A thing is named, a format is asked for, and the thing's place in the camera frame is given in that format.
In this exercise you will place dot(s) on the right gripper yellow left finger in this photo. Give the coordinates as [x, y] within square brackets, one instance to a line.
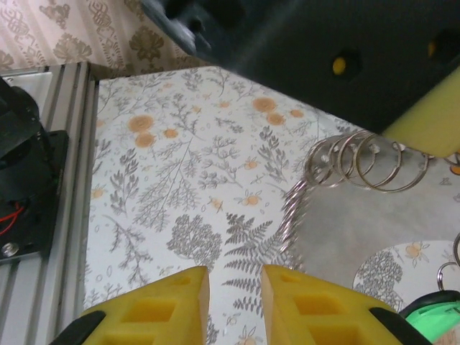
[161, 309]

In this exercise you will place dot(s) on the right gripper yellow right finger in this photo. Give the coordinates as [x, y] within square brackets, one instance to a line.
[316, 316]

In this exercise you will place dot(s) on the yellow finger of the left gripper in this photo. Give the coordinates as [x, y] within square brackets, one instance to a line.
[359, 72]

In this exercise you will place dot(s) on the green marker pen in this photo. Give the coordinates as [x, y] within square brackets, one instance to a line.
[431, 316]

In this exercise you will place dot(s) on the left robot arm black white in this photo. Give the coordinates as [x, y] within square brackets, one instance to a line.
[18, 118]

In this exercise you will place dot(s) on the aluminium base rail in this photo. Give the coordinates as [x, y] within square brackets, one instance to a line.
[72, 108]

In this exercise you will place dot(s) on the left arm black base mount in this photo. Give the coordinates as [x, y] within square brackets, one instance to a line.
[54, 179]

